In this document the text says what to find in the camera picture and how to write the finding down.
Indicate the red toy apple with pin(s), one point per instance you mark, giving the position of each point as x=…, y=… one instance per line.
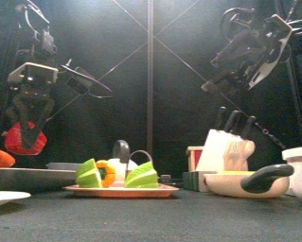
x=16, y=141

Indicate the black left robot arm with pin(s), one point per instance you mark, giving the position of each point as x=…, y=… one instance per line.
x=40, y=34

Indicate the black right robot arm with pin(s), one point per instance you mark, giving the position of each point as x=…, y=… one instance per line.
x=280, y=9

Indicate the small white plate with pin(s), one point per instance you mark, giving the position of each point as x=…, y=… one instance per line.
x=3, y=198

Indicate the pink plate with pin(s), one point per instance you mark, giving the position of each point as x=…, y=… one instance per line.
x=121, y=191

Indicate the metal tray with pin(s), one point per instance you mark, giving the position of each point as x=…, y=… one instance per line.
x=28, y=179

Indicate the green toy lime wedge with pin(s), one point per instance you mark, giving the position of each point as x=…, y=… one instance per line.
x=143, y=177
x=89, y=175

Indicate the white knife block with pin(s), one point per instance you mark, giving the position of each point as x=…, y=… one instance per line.
x=225, y=154

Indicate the red and wooden box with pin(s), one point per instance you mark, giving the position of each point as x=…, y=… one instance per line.
x=195, y=159

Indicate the dark green block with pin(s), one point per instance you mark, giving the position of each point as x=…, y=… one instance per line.
x=193, y=181

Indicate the small dark object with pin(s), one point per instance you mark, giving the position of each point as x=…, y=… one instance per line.
x=169, y=180

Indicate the white container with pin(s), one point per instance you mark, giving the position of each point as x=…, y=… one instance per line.
x=301, y=173

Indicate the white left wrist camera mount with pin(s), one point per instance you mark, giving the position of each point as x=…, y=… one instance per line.
x=33, y=72

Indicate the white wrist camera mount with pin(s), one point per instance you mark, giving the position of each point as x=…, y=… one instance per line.
x=33, y=72
x=272, y=53

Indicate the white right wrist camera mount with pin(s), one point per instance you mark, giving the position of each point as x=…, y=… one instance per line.
x=272, y=53

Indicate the metal frame pole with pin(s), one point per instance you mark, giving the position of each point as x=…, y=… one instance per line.
x=151, y=78

